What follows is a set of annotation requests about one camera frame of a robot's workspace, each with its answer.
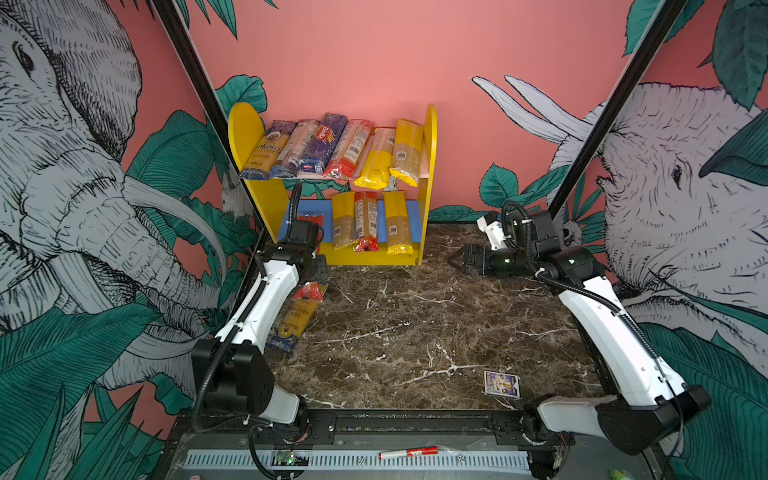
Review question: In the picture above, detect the red-end spaghetti pack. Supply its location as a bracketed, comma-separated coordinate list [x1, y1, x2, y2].
[291, 213, 327, 302]
[354, 192, 379, 252]
[324, 119, 375, 180]

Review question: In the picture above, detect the wide yellow spaghetti pack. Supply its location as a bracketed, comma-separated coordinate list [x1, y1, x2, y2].
[389, 119, 424, 187]

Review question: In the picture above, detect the gold blue Molisana spaghetti pack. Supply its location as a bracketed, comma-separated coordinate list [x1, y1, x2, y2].
[267, 282, 327, 353]

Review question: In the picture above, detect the blue Barilla spaghetti box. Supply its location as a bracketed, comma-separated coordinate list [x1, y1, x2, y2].
[299, 112, 348, 174]

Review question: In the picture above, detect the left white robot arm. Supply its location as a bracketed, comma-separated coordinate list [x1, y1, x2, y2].
[191, 219, 324, 436]

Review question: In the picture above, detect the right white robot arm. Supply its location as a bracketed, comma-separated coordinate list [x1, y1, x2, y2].
[448, 201, 712, 455]

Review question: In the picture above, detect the yellow shelf unit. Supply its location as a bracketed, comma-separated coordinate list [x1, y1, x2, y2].
[228, 103, 438, 266]

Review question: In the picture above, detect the small playing card box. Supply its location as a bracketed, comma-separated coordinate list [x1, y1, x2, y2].
[483, 370, 521, 400]

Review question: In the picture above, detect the small green circuit board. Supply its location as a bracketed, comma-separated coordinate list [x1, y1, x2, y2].
[271, 450, 311, 469]

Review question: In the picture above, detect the red white marker pen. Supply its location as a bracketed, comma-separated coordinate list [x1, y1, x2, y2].
[378, 446, 439, 461]

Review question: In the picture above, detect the black base frame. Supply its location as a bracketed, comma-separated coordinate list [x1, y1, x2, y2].
[173, 407, 652, 448]

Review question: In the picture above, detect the white perforated rail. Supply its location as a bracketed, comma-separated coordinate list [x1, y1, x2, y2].
[180, 449, 531, 475]

